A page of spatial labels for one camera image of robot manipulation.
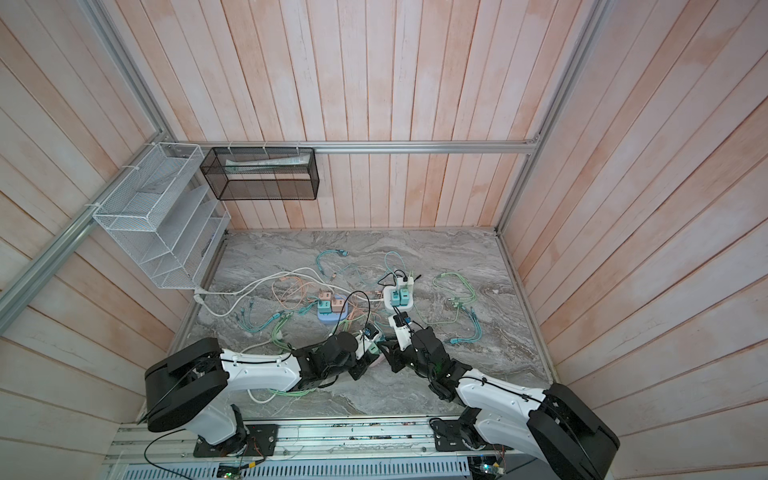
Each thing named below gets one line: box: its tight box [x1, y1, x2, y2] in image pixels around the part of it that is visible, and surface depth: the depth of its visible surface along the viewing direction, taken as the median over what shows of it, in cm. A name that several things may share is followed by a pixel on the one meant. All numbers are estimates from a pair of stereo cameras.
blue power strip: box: [317, 295, 349, 325], surface depth 95 cm
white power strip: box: [383, 277, 414, 313], surface depth 98 cm
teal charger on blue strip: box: [318, 300, 332, 315], surface depth 92 cm
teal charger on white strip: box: [390, 288, 409, 307], surface depth 95 cm
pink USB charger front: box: [332, 299, 345, 313], surface depth 92 cm
